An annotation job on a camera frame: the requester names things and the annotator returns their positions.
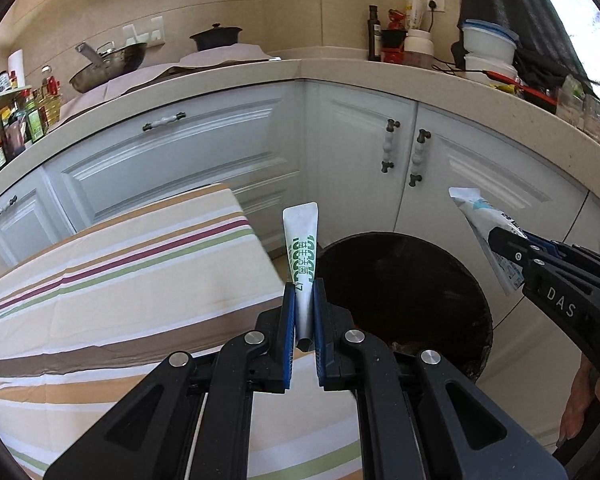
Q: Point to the white wall bracket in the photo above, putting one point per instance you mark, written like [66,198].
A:
[142,30]

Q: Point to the steel wok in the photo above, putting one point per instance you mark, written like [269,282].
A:
[115,67]

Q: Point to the person's right hand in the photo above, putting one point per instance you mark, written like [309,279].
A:
[582,395]

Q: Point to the wide white cabinet door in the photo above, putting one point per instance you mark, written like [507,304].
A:
[180,160]

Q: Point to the striped tablecloth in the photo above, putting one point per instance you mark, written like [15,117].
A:
[130,285]

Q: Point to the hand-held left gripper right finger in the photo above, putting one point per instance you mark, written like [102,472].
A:
[320,340]

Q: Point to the metal spatula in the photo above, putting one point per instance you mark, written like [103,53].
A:
[91,55]

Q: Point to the paper towel roll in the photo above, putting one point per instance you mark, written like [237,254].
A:
[16,67]

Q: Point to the cluster of condiment bottles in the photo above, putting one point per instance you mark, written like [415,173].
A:
[20,125]

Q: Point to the dark oil bottle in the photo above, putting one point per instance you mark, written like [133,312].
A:
[374,37]

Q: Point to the white yellow packet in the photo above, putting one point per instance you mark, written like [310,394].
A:
[415,12]

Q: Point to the black pot with lid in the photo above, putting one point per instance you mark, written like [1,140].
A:
[215,37]

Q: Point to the white plastic container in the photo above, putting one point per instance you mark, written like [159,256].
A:
[490,69]

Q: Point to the white wall outlet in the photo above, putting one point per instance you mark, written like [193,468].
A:
[436,2]

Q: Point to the white spice rack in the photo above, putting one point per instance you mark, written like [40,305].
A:
[7,94]

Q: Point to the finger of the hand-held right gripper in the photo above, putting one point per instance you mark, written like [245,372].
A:
[542,242]
[510,245]

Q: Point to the jar with white lid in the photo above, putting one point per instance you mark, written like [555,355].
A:
[419,42]

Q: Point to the clear drinking glass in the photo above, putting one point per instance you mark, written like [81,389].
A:
[596,115]
[570,105]

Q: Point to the window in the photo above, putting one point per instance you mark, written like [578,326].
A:
[580,10]

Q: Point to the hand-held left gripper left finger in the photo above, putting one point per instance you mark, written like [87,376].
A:
[289,340]

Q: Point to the small yellow item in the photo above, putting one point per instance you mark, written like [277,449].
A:
[507,87]

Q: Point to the white pouch blue print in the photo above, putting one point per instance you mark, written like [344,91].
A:
[480,215]

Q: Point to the trash bin with black liner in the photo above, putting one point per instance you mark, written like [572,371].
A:
[405,290]

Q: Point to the pale stove cover cloth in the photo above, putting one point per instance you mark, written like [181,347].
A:
[190,62]

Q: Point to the white tube green print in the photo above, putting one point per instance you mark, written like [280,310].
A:
[302,260]

